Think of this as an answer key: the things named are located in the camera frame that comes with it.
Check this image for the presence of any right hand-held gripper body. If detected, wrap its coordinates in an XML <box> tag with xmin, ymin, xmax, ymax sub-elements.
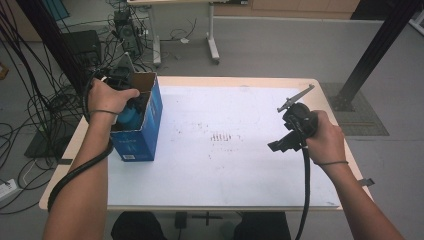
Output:
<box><xmin>276</xmin><ymin>83</ymin><xmax>319</xmax><ymax>151</ymax></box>

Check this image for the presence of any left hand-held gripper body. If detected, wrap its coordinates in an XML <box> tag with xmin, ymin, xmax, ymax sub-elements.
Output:
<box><xmin>99</xmin><ymin>51</ymin><xmax>137</xmax><ymax>91</ymax></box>

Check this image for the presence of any blue bottle with white cap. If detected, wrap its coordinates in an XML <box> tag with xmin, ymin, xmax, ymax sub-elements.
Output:
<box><xmin>116</xmin><ymin>99</ymin><xmax>144</xmax><ymax>131</ymax></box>

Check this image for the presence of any blue cardboard box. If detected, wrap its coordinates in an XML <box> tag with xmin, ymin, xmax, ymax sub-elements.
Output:
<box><xmin>109</xmin><ymin>71</ymin><xmax>164</xmax><ymax>163</ymax></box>

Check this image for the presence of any person's left hand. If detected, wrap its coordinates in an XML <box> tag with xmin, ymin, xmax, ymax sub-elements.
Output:
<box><xmin>86</xmin><ymin>78</ymin><xmax>141</xmax><ymax>117</ymax></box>

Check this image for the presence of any person's right hand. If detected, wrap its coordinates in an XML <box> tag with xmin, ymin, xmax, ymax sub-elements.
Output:
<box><xmin>305</xmin><ymin>109</ymin><xmax>349</xmax><ymax>166</ymax></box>

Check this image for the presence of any thin black left wristband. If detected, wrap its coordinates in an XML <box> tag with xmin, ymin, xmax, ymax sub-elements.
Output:
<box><xmin>88</xmin><ymin>108</ymin><xmax>120</xmax><ymax>117</ymax></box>

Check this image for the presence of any thin black wristband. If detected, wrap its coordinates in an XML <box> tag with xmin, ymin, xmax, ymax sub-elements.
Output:
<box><xmin>312</xmin><ymin>160</ymin><xmax>350</xmax><ymax>167</ymax></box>
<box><xmin>88</xmin><ymin>108</ymin><xmax>120</xmax><ymax>117</ymax></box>

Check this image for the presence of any black computer tower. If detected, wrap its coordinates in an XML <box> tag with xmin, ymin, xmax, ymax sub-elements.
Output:
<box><xmin>112</xmin><ymin>9</ymin><xmax>145</xmax><ymax>58</ymax></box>

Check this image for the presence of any thin black right wristband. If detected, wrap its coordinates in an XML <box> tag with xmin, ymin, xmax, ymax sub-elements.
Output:
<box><xmin>312</xmin><ymin>160</ymin><xmax>350</xmax><ymax>167</ymax></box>

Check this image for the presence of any black equipment box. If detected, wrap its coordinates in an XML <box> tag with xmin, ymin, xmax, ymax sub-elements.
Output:
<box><xmin>61</xmin><ymin>29</ymin><xmax>103</xmax><ymax>68</ymax></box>

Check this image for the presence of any white table mat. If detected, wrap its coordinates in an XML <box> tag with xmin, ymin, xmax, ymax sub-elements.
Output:
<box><xmin>106</xmin><ymin>85</ymin><xmax>341</xmax><ymax>208</ymax></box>

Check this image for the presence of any person's right leg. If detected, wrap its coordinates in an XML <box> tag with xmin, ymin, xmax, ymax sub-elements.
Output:
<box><xmin>232</xmin><ymin>211</ymin><xmax>292</xmax><ymax>240</ymax></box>

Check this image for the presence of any person's leg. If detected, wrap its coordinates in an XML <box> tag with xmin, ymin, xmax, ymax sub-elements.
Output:
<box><xmin>110</xmin><ymin>211</ymin><xmax>168</xmax><ymax>240</ymax></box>
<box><xmin>232</xmin><ymin>211</ymin><xmax>292</xmax><ymax>240</ymax></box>

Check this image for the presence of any white height-adjustable desk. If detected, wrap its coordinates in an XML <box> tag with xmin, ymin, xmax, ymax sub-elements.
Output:
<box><xmin>127</xmin><ymin>0</ymin><xmax>250</xmax><ymax>66</ymax></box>

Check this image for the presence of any wooden cabinet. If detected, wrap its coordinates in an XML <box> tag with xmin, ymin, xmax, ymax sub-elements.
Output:
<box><xmin>213</xmin><ymin>0</ymin><xmax>362</xmax><ymax>20</ymax></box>

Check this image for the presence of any person's left leg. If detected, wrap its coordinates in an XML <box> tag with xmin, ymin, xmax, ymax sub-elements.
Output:
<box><xmin>110</xmin><ymin>211</ymin><xmax>168</xmax><ymax>240</ymax></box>

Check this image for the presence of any white power strip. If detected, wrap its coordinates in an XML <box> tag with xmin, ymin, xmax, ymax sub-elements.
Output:
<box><xmin>0</xmin><ymin>178</ymin><xmax>18</xmax><ymax>202</ymax></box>

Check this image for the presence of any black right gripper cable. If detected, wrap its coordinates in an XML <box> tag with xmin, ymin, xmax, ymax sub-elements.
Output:
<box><xmin>294</xmin><ymin>145</ymin><xmax>312</xmax><ymax>240</ymax></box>

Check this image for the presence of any tangle of black cables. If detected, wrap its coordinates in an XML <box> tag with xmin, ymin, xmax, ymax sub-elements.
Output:
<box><xmin>0</xmin><ymin>0</ymin><xmax>198</xmax><ymax>216</ymax></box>

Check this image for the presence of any black metal frame post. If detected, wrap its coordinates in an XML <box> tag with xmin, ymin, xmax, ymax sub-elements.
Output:
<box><xmin>15</xmin><ymin>0</ymin><xmax>95</xmax><ymax>98</ymax></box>
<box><xmin>328</xmin><ymin>0</ymin><xmax>424</xmax><ymax>113</ymax></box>

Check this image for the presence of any black floor base plate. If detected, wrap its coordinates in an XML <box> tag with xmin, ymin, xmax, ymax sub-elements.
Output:
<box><xmin>24</xmin><ymin>125</ymin><xmax>79</xmax><ymax>160</ymax></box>

